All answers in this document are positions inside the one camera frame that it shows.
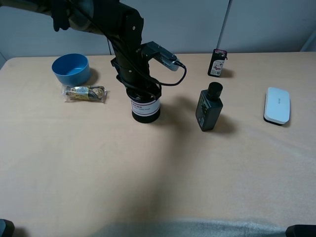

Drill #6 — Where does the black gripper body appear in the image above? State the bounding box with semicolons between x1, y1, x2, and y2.
110;38;161;97

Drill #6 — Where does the black jar with white label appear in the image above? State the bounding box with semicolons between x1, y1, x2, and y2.
126;87;160;123

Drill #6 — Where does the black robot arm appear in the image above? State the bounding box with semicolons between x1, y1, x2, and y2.
0;0;161;100

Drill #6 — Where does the blue plastic bowl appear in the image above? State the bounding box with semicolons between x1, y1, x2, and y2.
51;53;91;86

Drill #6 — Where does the Ferrero Rocher chocolate pack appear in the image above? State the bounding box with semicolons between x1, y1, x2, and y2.
61;85;107;103

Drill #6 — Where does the black bottle with cap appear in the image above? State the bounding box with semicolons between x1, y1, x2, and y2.
196;82;223;131

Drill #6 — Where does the small black product box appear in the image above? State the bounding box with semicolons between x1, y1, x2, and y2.
207;49;228;77

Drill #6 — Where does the white flat device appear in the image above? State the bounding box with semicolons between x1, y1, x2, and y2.
264;87;290;125

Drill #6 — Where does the black camera cable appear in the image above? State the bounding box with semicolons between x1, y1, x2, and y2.
66;0;188;99

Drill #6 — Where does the wrist camera with grey housing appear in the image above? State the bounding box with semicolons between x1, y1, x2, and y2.
142;41;184;72

